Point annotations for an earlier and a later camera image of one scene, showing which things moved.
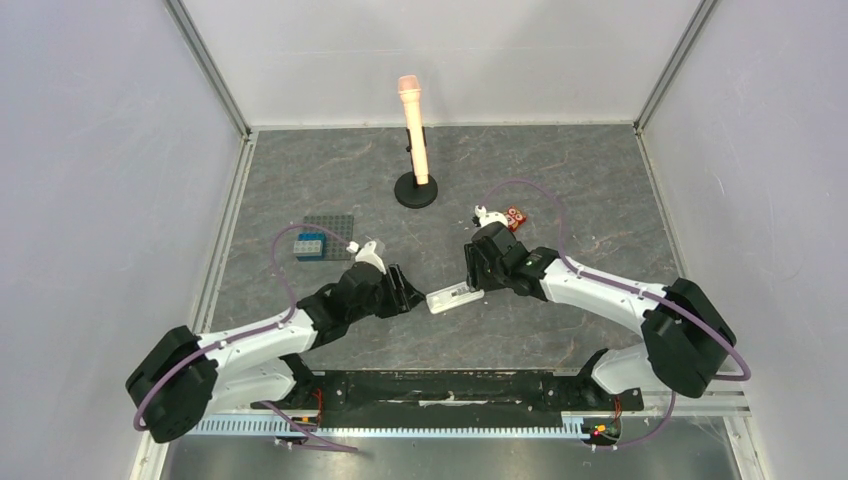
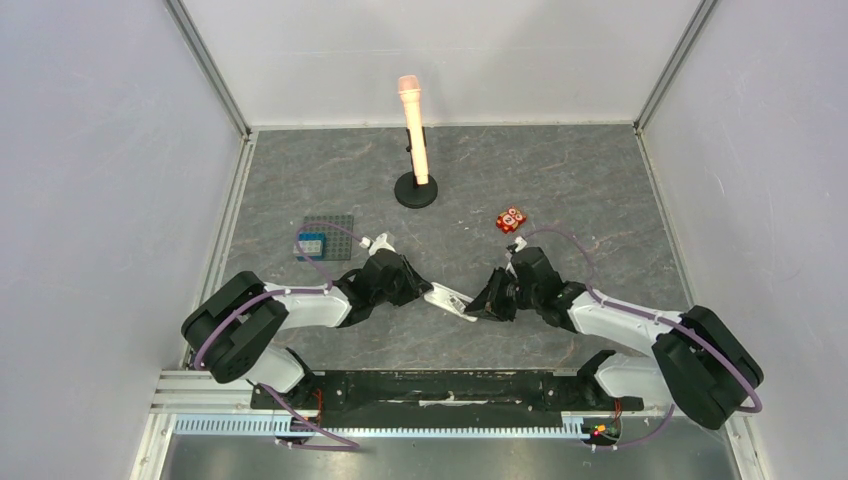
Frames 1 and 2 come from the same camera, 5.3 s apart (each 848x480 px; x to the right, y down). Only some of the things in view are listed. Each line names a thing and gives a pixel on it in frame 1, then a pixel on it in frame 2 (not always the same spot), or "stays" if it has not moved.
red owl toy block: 515,218 stays
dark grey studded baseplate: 341,225 stays
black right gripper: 474,266 -> 500,294
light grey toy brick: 307,248 stays
